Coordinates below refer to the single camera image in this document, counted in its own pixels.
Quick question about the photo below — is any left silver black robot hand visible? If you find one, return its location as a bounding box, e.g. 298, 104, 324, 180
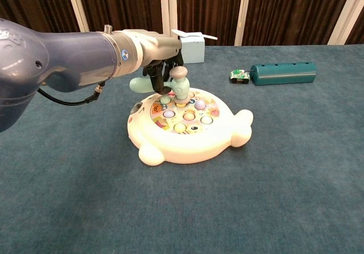
140, 29, 185, 94

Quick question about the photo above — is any light blue toy hammer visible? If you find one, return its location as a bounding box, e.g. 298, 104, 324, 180
129, 66, 191, 102

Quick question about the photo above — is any white whack-a-mole toy board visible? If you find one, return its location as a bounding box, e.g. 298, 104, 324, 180
127, 88, 254, 167

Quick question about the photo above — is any light blue cube block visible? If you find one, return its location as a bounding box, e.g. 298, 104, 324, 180
180, 35, 206, 64

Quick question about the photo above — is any dark brown curtain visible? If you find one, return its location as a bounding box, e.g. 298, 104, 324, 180
0, 0, 364, 52

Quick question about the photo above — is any small green toy car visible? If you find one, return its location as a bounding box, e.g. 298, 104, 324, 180
229, 69, 251, 84

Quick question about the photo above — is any teal half-cylinder block with holes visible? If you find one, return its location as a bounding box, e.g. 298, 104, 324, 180
250, 61, 317, 86

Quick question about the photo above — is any blue felt table cover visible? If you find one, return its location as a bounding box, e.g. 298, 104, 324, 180
0, 44, 364, 254

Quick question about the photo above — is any white frame post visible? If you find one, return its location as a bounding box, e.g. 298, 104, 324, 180
326, 0, 364, 46
159, 0, 179, 39
64, 0, 90, 34
234, 0, 253, 47

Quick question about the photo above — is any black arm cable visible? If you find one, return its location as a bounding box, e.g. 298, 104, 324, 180
36, 81, 107, 106

